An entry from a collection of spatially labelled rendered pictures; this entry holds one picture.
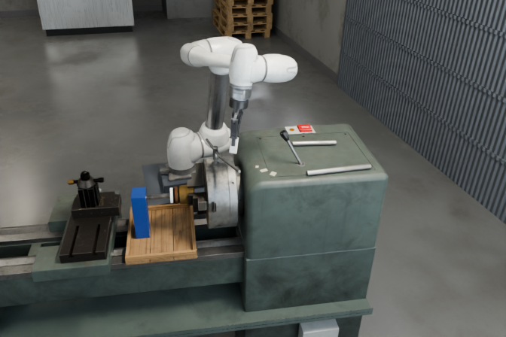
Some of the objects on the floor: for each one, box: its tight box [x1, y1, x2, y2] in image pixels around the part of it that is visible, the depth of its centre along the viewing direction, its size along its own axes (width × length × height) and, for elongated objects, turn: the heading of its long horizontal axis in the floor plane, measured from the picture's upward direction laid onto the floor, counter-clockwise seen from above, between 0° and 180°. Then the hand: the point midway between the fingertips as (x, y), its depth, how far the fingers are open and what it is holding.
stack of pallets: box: [212, 0, 274, 39], centre depth 825 cm, size 120×85×85 cm
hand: (233, 144), depth 190 cm, fingers closed
